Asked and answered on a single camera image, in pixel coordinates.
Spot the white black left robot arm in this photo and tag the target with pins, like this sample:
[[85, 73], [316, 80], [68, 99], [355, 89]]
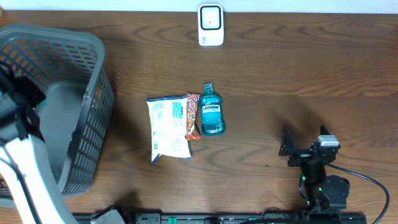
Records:
[[26, 170]]

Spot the orange candy bar wrapper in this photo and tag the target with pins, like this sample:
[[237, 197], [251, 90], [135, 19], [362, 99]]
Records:
[[192, 132]]

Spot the grey plastic basket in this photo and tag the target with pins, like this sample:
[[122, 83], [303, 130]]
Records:
[[61, 73]]

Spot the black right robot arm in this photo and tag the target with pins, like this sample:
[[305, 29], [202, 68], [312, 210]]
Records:
[[324, 193]]

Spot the white snack bag blue edges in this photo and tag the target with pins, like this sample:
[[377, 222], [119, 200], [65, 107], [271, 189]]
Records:
[[168, 123]]

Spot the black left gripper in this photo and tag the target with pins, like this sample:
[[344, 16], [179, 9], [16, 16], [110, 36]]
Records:
[[31, 92]]

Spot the teal mouthwash bottle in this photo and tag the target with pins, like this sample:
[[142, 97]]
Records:
[[212, 122]]

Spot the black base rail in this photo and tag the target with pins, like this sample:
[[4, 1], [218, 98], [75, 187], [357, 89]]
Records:
[[271, 216]]

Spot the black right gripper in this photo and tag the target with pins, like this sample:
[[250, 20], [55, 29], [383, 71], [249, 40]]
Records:
[[286, 149]]

